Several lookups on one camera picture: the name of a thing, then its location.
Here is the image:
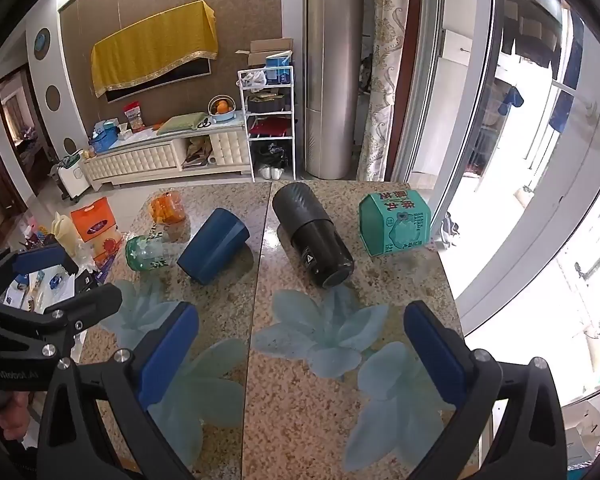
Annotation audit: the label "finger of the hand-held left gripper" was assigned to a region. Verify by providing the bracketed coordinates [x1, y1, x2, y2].
[0, 282, 124, 357]
[0, 245, 79, 306]

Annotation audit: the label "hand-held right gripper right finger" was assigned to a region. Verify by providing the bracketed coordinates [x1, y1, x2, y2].
[403, 300, 569, 480]

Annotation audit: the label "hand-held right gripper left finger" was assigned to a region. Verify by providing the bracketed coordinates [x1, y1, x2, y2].
[36, 301, 201, 480]

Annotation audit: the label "blue cup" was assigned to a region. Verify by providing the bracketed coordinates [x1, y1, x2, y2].
[176, 208, 251, 286]

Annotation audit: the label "black cup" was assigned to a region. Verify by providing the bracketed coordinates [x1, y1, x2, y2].
[272, 184, 355, 289]

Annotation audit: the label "person's left hand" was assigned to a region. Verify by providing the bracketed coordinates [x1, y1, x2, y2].
[0, 391, 32, 442]

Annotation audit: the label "white paper sheets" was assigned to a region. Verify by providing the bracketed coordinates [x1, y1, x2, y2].
[5, 260, 101, 312]

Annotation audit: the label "cream plastic bag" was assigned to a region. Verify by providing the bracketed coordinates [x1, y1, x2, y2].
[50, 211, 81, 256]

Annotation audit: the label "orange gift bag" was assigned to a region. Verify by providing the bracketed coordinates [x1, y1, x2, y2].
[71, 197, 123, 266]

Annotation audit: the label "green plastic bottle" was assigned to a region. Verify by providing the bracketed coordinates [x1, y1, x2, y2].
[125, 234, 191, 273]

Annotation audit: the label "white floor appliance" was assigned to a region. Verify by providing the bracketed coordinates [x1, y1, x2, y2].
[50, 150, 91, 201]

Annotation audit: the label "orange plastic bottle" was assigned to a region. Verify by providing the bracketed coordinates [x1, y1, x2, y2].
[150, 191, 187, 226]

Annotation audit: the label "grey cloth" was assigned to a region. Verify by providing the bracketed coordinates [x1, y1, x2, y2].
[437, 212, 461, 249]

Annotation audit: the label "green tissue pack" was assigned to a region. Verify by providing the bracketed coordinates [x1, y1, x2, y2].
[358, 191, 432, 257]

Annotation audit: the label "white television cabinet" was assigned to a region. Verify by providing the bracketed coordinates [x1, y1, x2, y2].
[80, 125, 253, 192]

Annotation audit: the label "white cardboard box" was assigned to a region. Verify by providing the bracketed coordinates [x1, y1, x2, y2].
[562, 400, 600, 467]

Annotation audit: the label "red lid snack jar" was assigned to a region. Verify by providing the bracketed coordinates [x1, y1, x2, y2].
[124, 101, 146, 133]

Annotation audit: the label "black television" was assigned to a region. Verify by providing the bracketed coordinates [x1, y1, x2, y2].
[105, 57, 214, 104]

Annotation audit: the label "green cushion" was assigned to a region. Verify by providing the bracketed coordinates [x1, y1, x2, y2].
[156, 112, 210, 136]

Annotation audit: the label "light blue fruit basket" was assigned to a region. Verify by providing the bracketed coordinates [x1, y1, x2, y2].
[208, 95, 237, 122]

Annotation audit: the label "yellow cloth cover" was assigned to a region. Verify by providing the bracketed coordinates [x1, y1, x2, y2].
[90, 0, 219, 99]

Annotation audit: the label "red folded cloth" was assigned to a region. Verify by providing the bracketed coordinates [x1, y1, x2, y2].
[250, 117, 291, 137]

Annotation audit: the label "blue hanging garment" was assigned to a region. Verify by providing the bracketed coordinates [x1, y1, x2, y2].
[549, 89, 577, 131]
[500, 85, 525, 116]

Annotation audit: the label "black storage box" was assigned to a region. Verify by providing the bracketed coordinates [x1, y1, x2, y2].
[247, 92, 289, 114]

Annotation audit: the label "white shelf rack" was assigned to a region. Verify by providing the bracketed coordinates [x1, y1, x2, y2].
[237, 66, 297, 182]

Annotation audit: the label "patterned curtain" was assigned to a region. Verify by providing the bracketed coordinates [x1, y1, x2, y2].
[356, 0, 412, 182]

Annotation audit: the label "standing air conditioner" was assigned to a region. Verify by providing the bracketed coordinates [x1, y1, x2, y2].
[302, 0, 365, 181]

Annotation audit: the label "blue box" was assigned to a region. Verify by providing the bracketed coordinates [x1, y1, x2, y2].
[265, 55, 294, 85]

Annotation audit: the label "open cardboard box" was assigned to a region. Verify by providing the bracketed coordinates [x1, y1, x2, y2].
[235, 39, 295, 69]

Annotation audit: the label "dark hanging garments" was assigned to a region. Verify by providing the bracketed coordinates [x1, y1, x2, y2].
[500, 19, 557, 69]

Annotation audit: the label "wooden door frame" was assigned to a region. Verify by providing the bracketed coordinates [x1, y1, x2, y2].
[0, 66, 57, 201]

